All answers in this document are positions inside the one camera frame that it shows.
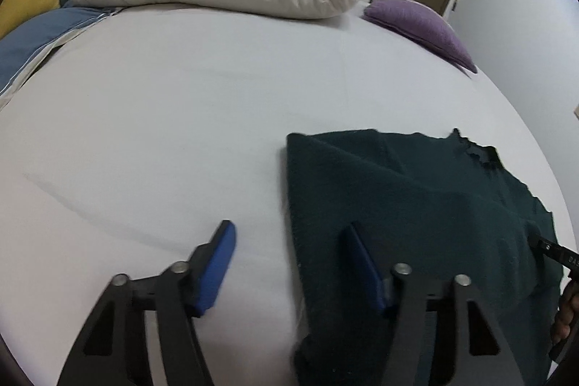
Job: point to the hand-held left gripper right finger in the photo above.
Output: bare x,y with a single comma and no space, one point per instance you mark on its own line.
362,264

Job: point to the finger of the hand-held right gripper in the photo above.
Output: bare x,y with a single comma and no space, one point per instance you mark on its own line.
543,245

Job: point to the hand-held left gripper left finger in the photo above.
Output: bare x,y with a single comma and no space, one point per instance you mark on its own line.
217,264

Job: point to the dark green knit garment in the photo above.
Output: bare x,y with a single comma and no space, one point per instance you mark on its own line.
416,191

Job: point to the person's right hand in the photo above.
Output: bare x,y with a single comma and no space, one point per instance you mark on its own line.
567,309

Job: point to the bed with white sheet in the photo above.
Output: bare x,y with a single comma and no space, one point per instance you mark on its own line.
181,123

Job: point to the purple pillow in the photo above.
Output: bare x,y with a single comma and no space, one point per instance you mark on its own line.
420,26

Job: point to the blue pillow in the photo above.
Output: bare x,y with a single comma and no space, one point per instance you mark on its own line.
36,38

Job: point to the beige wall outlet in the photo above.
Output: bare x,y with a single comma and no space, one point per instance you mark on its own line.
576,111

